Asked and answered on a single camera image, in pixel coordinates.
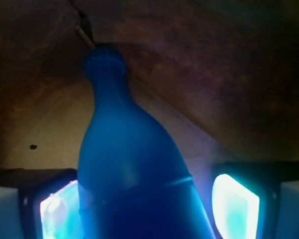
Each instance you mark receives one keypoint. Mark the brown paper bag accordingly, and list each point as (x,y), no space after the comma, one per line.
(221,75)

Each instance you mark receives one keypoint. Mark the blue plastic bottle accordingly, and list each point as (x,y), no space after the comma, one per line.
(132,180)

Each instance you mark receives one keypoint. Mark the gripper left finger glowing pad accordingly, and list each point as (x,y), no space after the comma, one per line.
(39,204)

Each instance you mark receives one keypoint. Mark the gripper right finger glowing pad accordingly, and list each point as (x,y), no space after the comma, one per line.
(256,200)

